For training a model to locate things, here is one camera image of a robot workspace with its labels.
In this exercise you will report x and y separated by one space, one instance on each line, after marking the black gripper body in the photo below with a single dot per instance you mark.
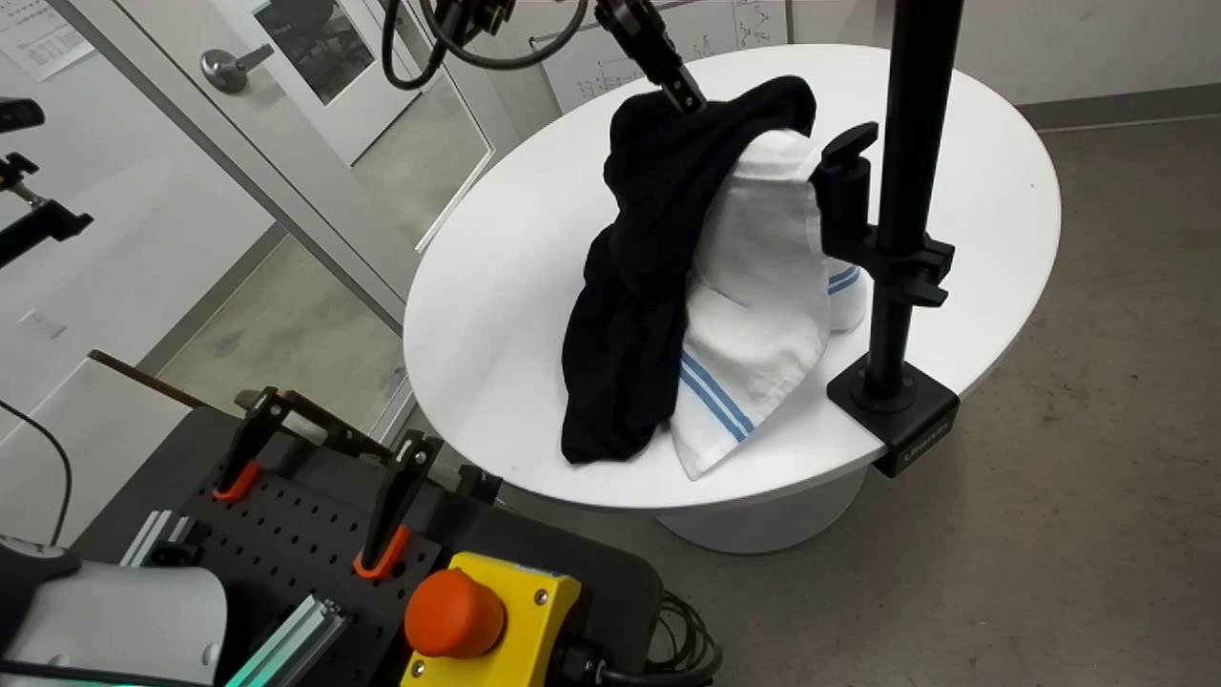
636 28

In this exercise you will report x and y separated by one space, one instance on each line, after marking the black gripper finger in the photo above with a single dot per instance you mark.
686 86

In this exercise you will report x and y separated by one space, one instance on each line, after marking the black t-shirt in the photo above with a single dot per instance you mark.
636 254

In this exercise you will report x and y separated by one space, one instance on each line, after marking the white towel with blue stripes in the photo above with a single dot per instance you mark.
752 298

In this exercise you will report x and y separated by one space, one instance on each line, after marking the black clamp-on stand with arm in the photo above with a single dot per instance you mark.
911 156

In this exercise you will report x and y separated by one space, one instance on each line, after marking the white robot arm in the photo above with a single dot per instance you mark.
129 620

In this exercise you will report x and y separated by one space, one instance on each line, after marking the dark poster on door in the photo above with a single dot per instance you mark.
318 42

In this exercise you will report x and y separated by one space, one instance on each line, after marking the white door with window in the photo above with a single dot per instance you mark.
262 117

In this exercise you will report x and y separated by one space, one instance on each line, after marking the orange emergency stop button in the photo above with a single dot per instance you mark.
509 629

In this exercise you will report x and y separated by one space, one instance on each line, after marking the black perforated mounting board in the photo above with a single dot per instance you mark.
307 537

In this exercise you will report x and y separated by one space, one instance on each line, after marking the white paper sheet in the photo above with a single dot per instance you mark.
41 33

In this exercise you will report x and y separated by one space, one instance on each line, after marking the brown wooden stick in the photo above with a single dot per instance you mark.
140 372

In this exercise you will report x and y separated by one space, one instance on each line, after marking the small black device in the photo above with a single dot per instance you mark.
16 117

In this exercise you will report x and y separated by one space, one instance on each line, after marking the long aluminium extrusion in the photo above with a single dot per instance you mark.
292 638

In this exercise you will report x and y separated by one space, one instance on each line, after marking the short aluminium extrusion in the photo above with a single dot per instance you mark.
154 537

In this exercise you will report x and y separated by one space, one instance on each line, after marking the grey door frame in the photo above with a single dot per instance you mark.
254 194

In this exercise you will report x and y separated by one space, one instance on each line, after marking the grey wall baseboard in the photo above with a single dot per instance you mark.
1121 103

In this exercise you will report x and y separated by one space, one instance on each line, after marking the white table pedestal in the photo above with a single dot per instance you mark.
766 526

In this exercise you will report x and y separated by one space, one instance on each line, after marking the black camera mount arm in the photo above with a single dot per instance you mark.
51 226

